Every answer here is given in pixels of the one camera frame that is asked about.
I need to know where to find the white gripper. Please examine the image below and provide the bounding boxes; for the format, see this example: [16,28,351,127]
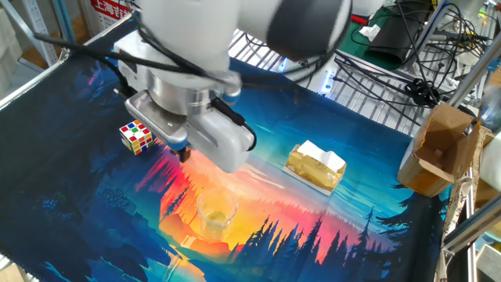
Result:
[113,31,256,174]

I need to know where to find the Rubik's cube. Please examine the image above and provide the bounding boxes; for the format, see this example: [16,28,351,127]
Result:
[119,119,154,156]

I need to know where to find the clear glass beaker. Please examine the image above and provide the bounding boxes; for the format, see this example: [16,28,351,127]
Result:
[196,186,239,241]

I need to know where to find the colourful sunset landscape cloth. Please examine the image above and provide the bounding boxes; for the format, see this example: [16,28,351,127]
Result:
[0,15,451,282]

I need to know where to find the clear glass rod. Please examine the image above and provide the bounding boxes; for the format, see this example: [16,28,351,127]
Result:
[166,252,185,282]

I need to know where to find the gold tissue pack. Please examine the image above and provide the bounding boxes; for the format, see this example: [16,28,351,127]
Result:
[282,139,348,197]

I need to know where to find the red and white sign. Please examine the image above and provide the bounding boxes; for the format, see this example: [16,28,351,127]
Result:
[89,0,134,25]

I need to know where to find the blue pole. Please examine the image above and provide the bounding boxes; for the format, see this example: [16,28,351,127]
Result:
[52,0,77,45]

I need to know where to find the green mat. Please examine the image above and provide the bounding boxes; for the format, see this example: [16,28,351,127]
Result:
[338,7,431,74]

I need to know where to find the crumpled white tissue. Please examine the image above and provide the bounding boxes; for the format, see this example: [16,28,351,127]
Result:
[358,23,383,42]

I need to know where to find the open cardboard box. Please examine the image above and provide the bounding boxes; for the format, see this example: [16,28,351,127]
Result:
[396,102,482,198]

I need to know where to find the clear plastic bottle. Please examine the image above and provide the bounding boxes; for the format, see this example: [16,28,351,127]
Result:
[479,84,501,132]

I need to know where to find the white slotted rail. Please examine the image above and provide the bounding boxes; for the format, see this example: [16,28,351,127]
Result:
[0,0,59,67]

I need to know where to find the black tangled cable bundle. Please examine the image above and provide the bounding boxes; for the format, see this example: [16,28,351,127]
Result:
[332,0,494,128]

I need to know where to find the aluminium frame bar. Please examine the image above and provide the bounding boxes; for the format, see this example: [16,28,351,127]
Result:
[442,195,501,255]
[445,38,501,109]

